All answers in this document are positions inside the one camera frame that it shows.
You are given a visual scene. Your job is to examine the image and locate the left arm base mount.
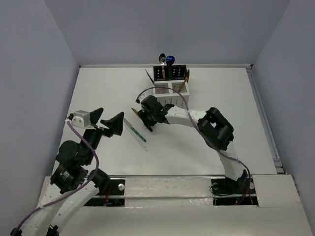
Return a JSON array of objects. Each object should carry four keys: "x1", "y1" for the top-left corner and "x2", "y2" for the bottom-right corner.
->
[{"x1": 85, "y1": 178, "x2": 125, "y2": 207}]

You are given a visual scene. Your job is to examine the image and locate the silver spoon pink handle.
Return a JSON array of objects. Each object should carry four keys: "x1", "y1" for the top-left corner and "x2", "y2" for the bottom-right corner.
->
[{"x1": 158, "y1": 53, "x2": 166, "y2": 77}]

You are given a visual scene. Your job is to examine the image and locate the silver knife pink handle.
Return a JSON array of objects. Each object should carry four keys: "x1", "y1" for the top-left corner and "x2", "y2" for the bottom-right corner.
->
[{"x1": 145, "y1": 69, "x2": 161, "y2": 94}]

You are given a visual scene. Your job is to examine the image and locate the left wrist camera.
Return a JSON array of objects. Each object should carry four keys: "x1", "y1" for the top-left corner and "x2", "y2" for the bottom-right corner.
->
[{"x1": 68, "y1": 110, "x2": 91, "y2": 129}]

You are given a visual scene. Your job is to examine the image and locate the black utensil container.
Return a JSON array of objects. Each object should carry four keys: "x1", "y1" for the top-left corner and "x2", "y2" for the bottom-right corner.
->
[{"x1": 153, "y1": 65, "x2": 188, "y2": 81}]

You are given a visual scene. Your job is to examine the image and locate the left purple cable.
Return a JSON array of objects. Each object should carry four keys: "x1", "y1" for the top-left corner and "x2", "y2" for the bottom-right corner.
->
[{"x1": 11, "y1": 120, "x2": 100, "y2": 233}]

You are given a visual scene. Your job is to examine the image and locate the white utensil container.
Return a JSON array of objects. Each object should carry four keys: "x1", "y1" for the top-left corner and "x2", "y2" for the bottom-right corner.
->
[{"x1": 153, "y1": 80, "x2": 189, "y2": 108}]

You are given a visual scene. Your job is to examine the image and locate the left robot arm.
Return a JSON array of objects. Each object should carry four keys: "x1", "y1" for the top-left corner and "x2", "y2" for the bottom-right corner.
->
[{"x1": 10, "y1": 108, "x2": 125, "y2": 236}]

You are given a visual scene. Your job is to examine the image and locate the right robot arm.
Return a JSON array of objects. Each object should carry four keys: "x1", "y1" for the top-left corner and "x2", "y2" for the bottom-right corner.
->
[{"x1": 136, "y1": 95, "x2": 250, "y2": 195}]

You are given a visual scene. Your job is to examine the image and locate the silver knife teal handle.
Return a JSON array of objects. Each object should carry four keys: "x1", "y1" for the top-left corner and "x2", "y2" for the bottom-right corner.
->
[{"x1": 124, "y1": 118, "x2": 147, "y2": 142}]

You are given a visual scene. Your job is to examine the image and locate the gold fork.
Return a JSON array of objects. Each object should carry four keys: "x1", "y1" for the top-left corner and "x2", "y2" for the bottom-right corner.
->
[{"x1": 178, "y1": 69, "x2": 190, "y2": 92}]

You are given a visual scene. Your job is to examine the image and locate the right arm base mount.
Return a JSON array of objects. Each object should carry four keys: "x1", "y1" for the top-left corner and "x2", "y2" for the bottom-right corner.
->
[{"x1": 209, "y1": 178, "x2": 259, "y2": 206}]

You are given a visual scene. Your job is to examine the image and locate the purple spoon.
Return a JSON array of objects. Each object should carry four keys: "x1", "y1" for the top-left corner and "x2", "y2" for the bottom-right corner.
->
[{"x1": 166, "y1": 55, "x2": 175, "y2": 66}]

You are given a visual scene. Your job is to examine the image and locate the blue spoon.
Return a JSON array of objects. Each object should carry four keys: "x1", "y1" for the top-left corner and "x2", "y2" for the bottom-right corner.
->
[{"x1": 165, "y1": 55, "x2": 173, "y2": 66}]

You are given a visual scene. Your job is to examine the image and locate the white chopstick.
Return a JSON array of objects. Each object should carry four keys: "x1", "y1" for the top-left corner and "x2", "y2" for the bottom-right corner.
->
[{"x1": 131, "y1": 132, "x2": 148, "y2": 151}]

